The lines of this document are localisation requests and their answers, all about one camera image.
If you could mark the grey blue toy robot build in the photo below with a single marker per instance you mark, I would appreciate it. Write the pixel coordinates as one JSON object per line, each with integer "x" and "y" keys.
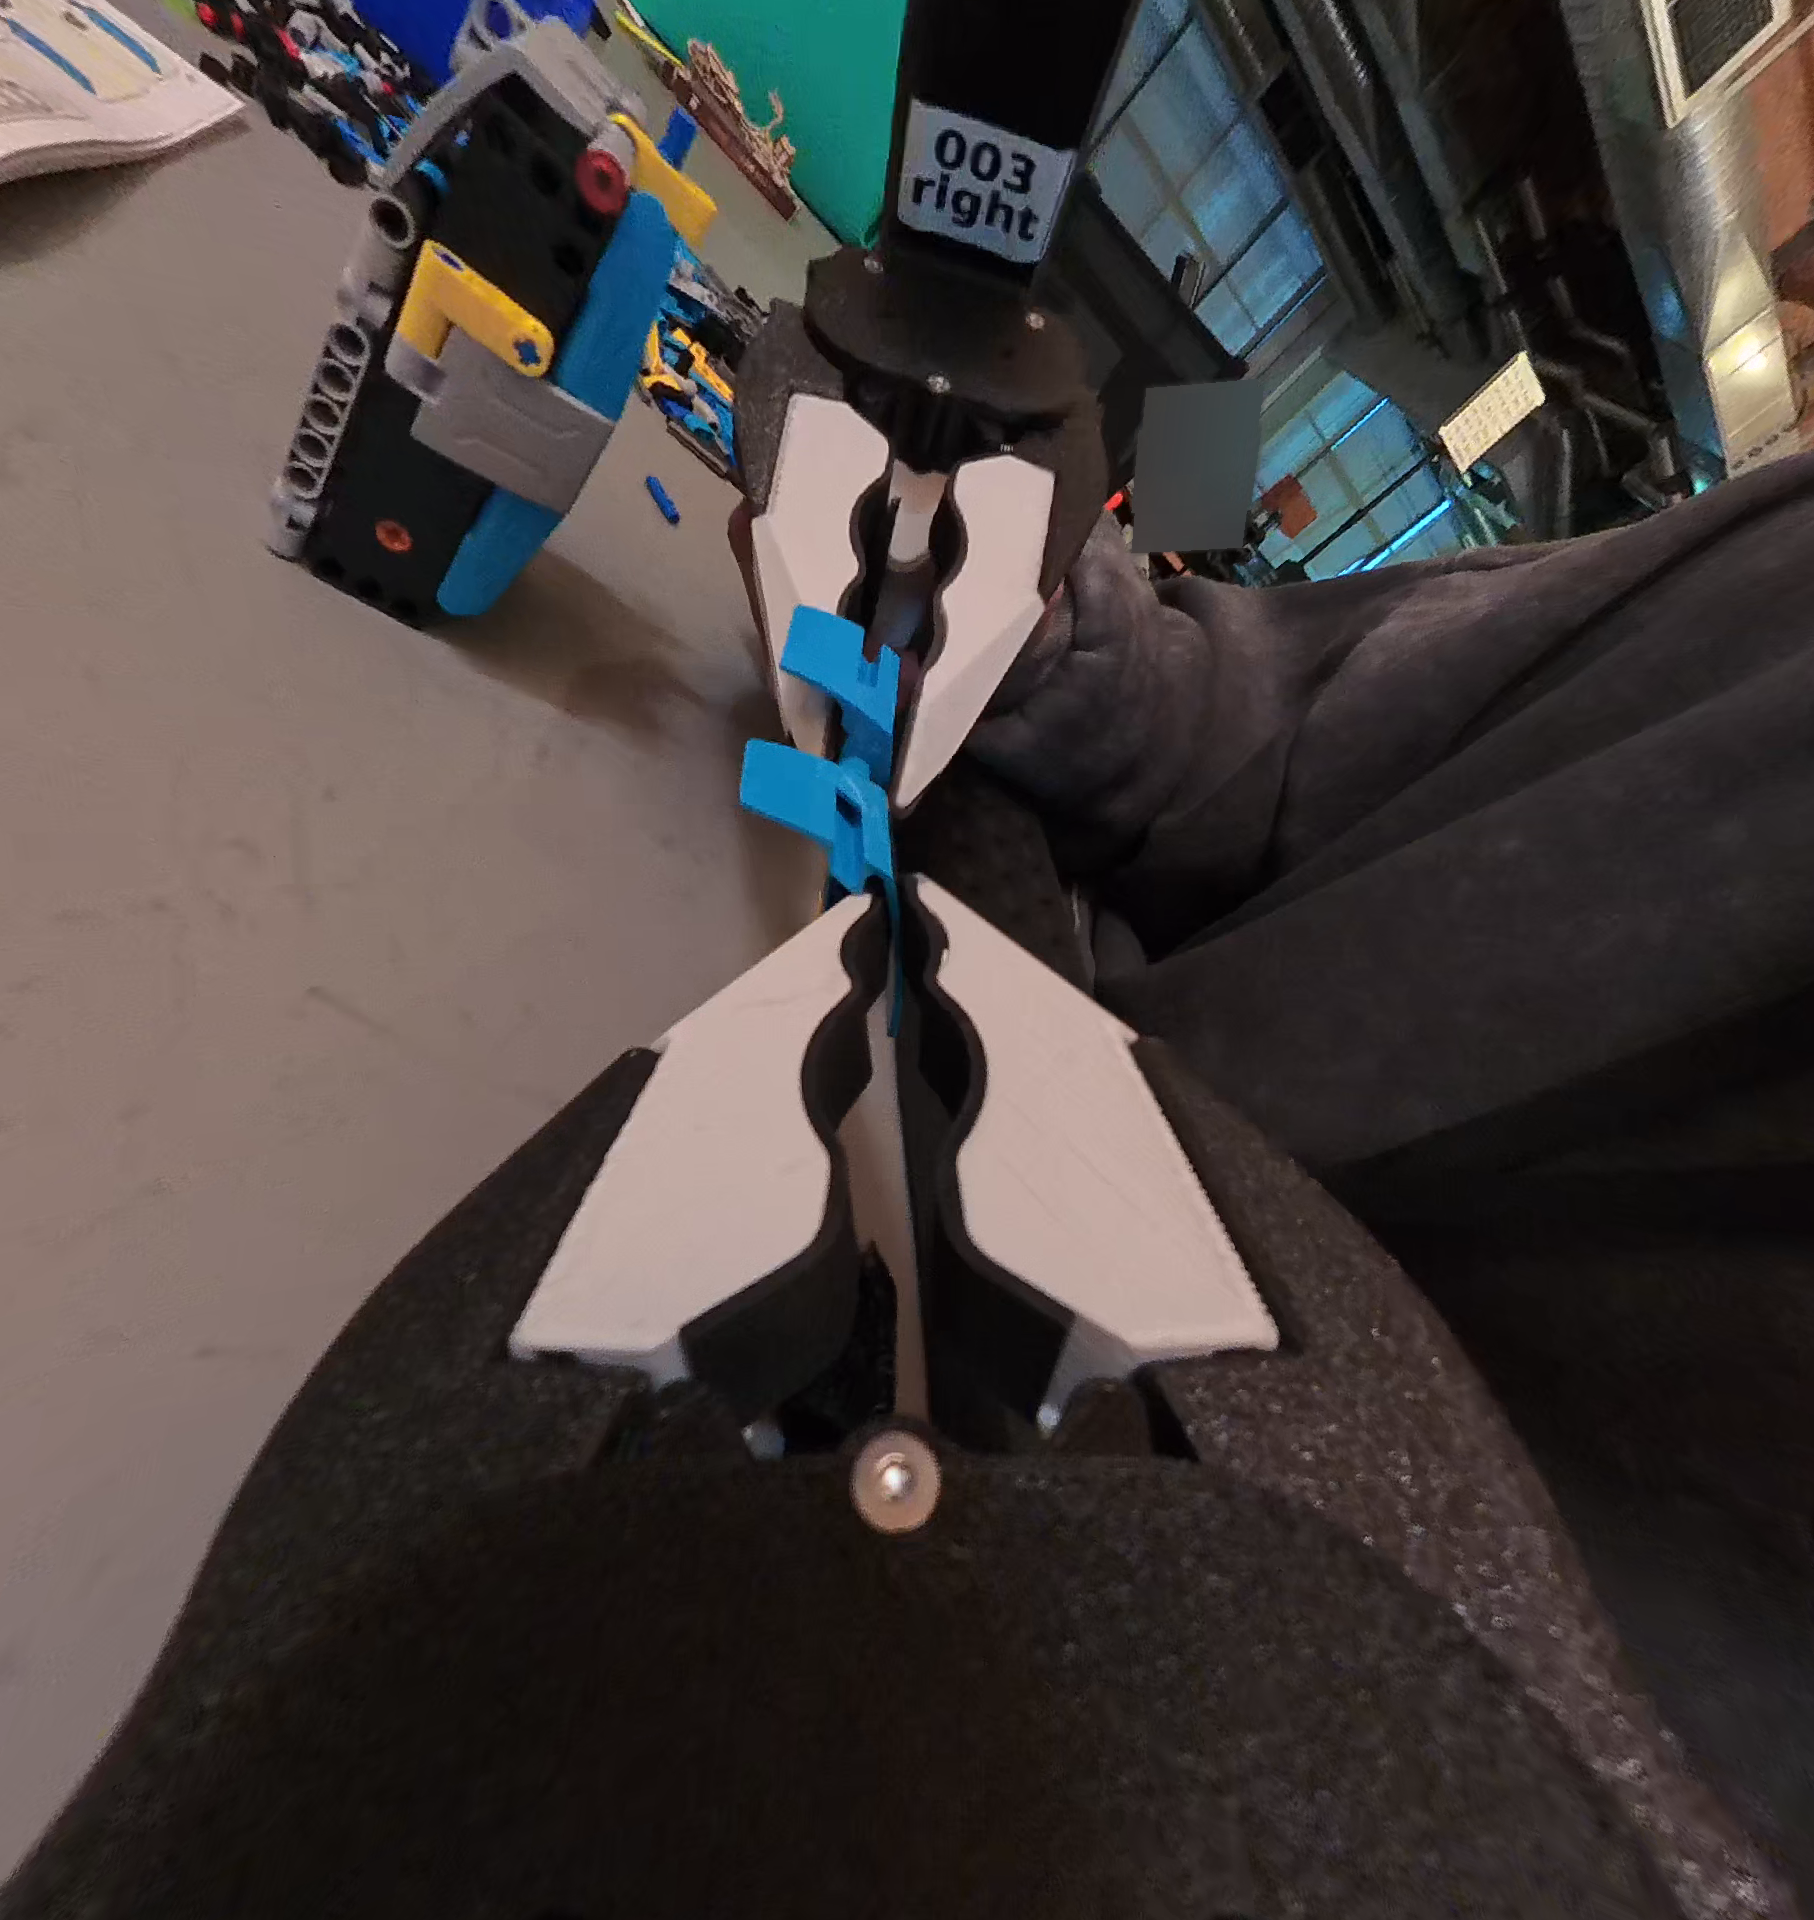
{"x": 505, "y": 225}

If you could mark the white sign board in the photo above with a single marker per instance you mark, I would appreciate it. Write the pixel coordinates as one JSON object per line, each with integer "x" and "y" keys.
{"x": 1491, "y": 409}

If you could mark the white vent grille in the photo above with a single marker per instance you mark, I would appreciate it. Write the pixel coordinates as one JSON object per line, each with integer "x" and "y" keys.
{"x": 1719, "y": 45}

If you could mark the silver ventilation duct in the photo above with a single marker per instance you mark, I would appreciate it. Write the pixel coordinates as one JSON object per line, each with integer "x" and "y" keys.
{"x": 1672, "y": 225}

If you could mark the instruction booklet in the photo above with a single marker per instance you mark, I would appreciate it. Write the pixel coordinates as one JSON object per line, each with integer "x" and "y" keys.
{"x": 37, "y": 105}

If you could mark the bundle of metal pipes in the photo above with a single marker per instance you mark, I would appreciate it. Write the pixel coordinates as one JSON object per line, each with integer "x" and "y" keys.
{"x": 1341, "y": 152}

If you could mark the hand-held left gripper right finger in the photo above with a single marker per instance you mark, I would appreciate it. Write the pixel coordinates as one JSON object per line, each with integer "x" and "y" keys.
{"x": 1117, "y": 1186}

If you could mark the scattered black red pins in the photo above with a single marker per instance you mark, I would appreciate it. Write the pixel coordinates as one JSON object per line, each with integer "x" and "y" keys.
{"x": 291, "y": 62}

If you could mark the blue curved panel piece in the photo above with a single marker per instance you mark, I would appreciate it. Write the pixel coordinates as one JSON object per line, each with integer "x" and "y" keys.
{"x": 801, "y": 788}
{"x": 825, "y": 646}

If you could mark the green plastic board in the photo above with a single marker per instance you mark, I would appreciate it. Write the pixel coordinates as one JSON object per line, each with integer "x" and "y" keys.
{"x": 791, "y": 77}

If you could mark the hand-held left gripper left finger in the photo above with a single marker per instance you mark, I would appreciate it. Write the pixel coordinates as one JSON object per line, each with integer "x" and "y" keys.
{"x": 685, "y": 1186}

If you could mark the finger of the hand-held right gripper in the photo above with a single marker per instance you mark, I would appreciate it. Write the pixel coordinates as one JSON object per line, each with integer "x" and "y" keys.
{"x": 997, "y": 585}
{"x": 809, "y": 497}

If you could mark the blue connector pin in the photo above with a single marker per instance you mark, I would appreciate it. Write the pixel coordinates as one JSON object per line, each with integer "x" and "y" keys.
{"x": 664, "y": 501}

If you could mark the black monitor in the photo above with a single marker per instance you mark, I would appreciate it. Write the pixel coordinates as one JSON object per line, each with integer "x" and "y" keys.
{"x": 1145, "y": 285}

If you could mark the wooden puzzle model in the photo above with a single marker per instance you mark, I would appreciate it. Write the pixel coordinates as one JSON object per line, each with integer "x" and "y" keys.
{"x": 735, "y": 120}

